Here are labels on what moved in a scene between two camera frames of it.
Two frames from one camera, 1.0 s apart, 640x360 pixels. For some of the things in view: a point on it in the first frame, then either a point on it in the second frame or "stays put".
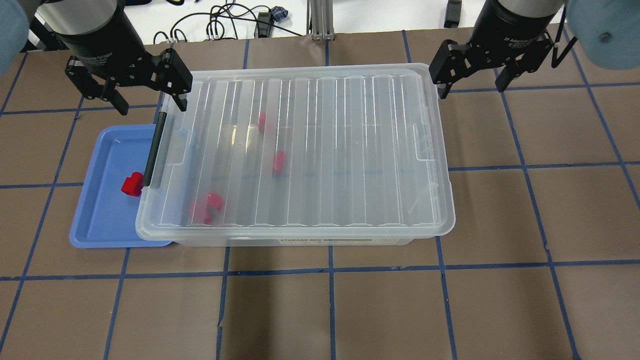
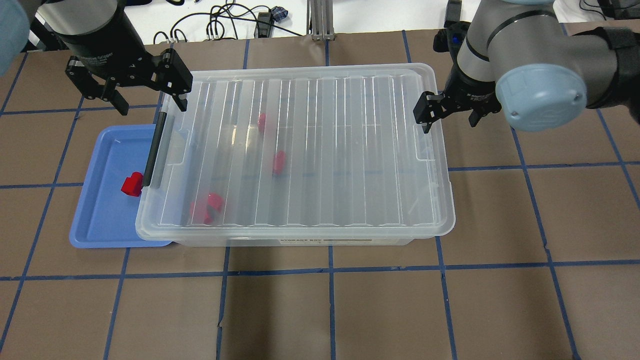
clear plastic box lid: (338, 152) stays put
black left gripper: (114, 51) stays put
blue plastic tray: (106, 216) stays put
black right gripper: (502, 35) to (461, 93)
